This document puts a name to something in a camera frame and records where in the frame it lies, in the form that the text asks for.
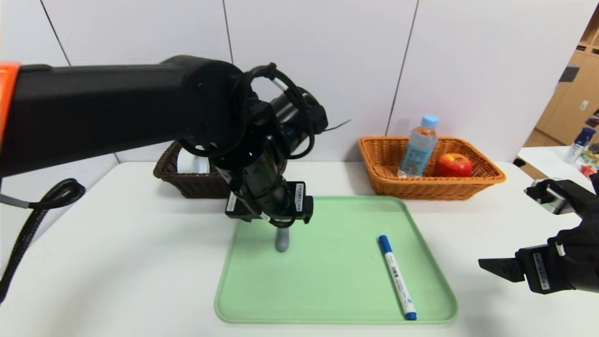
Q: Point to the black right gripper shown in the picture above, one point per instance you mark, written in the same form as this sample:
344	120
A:
539	270

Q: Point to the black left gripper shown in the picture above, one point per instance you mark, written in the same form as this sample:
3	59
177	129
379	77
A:
269	206

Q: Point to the red apple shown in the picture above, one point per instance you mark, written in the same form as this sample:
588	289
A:
454	166

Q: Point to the clear tape roll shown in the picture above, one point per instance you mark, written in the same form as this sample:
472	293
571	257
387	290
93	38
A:
192	161

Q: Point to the clear water bottle blue cap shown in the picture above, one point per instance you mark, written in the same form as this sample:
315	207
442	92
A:
416	150

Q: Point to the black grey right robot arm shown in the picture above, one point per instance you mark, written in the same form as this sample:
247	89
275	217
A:
588	243

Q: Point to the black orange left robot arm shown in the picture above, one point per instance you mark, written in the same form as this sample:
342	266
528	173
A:
117	103

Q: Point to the orange wicker basket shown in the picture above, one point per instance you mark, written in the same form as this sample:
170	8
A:
463	185

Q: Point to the dark brown wicker basket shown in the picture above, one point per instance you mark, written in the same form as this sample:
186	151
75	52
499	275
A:
187	185

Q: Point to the light green plastic tray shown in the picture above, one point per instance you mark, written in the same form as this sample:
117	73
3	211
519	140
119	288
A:
327	281

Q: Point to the white marker blue cap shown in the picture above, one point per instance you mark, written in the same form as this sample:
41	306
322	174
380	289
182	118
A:
398	276

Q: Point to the white side table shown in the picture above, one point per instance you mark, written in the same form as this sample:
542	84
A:
543	161

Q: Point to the dark blue bottle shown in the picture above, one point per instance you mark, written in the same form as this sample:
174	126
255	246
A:
579	140

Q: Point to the light wooden cabinet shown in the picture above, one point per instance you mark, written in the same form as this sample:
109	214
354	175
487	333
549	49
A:
575	93

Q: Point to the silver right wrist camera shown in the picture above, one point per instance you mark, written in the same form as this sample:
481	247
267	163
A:
552	196

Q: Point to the grey wall plate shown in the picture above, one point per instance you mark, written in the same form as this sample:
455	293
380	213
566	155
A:
569	75

